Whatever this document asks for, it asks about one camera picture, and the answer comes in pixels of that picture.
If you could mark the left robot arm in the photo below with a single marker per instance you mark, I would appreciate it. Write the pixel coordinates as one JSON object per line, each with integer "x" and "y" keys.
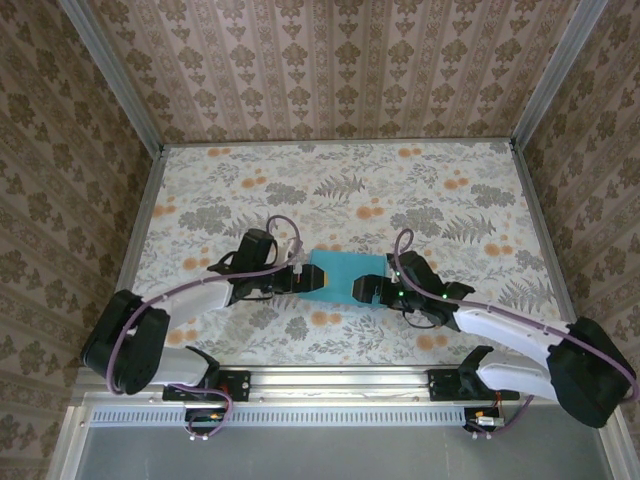
{"x": 125, "y": 345}

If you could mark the aluminium corner post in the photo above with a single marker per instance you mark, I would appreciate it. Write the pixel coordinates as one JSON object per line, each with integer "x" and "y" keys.
{"x": 555, "y": 75}
{"x": 115, "y": 75}

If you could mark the black connector board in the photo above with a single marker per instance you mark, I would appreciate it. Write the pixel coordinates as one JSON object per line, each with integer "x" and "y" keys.
{"x": 485, "y": 421}
{"x": 205, "y": 420}

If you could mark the aluminium table side rail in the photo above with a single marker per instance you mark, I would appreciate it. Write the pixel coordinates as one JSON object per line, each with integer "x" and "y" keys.
{"x": 142, "y": 220}
{"x": 550, "y": 240}

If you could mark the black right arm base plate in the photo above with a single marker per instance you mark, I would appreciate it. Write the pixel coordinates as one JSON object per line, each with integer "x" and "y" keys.
{"x": 445, "y": 385}

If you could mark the blue and white paper box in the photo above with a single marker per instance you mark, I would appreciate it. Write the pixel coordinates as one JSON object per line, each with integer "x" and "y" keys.
{"x": 345, "y": 277}

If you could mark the aluminium front rail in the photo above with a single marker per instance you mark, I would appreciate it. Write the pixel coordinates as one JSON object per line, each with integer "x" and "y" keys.
{"x": 340, "y": 382}

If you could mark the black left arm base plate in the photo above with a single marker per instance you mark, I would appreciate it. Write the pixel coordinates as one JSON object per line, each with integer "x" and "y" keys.
{"x": 235, "y": 385}

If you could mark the grey metal front panel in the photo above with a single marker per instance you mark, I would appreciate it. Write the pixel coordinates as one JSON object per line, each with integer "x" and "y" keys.
{"x": 340, "y": 455}

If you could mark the floral tablecloth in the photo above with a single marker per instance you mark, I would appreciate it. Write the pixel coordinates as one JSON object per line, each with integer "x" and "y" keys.
{"x": 350, "y": 190}

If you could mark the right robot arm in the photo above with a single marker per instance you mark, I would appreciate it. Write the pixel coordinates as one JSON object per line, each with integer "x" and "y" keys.
{"x": 510, "y": 330}

